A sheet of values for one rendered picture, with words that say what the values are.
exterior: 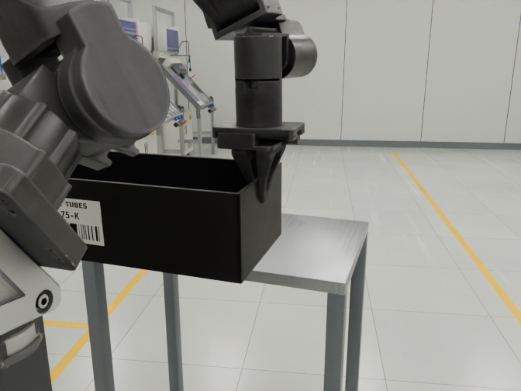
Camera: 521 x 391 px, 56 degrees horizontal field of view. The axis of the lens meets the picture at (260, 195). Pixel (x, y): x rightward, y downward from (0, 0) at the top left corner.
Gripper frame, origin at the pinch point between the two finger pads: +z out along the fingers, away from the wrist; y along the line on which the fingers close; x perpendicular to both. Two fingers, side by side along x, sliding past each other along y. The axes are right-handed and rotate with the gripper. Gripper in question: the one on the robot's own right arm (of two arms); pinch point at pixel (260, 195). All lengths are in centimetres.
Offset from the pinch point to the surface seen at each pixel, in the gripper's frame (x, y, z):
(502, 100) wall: -736, -129, 56
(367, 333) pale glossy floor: -154, -2, 114
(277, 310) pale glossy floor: -163, 46, 114
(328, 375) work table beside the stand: -40, -3, 55
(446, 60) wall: -721, -47, -2
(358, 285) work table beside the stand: -81, -4, 52
